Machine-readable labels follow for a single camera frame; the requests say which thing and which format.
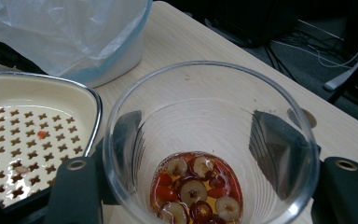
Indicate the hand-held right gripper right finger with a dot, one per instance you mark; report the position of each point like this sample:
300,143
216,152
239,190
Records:
348,196

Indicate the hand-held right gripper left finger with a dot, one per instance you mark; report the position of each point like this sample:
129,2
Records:
74,193

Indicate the beige strainer bucket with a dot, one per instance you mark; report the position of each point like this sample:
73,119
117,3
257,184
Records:
28,93

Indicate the white grey lidded trash can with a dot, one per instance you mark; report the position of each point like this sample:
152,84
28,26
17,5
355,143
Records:
130,59

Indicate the clear plastic cup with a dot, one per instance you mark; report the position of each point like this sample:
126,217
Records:
199,93

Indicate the white plastic trash bag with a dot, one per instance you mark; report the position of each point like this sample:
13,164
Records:
59,31

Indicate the red date slices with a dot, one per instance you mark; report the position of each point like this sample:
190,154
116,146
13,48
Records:
195,193

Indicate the black cabinet stand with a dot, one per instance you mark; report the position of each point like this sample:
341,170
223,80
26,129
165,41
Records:
248,21

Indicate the white desk frame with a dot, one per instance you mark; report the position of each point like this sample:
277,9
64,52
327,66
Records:
343,79

